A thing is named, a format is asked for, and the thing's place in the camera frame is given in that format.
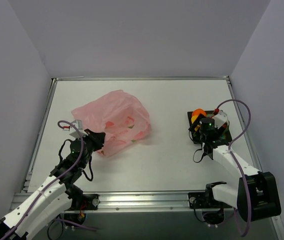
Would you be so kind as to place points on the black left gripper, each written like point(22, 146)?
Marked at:
point(95, 139)

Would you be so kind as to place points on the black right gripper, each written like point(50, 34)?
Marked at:
point(195, 126)

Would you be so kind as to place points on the orange fake fruit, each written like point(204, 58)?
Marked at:
point(198, 112)

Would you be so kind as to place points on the pink plastic bag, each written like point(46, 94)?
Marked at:
point(120, 115)

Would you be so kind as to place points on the yellow fake fruit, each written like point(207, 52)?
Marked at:
point(194, 118)

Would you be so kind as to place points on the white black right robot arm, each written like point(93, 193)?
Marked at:
point(253, 193)

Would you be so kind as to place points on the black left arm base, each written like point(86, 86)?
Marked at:
point(88, 202)

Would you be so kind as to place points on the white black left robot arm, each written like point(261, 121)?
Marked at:
point(58, 193)

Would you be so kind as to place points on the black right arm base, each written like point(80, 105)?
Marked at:
point(200, 200)

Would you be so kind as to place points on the black square plate teal centre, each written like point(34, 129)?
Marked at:
point(209, 113)

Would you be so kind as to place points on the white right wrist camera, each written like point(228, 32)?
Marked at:
point(220, 117)

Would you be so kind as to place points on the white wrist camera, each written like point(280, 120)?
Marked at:
point(220, 117)
point(75, 128)

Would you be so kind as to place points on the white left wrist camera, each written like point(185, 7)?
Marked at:
point(75, 128)

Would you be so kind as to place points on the aluminium front rail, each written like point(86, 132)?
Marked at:
point(143, 201)

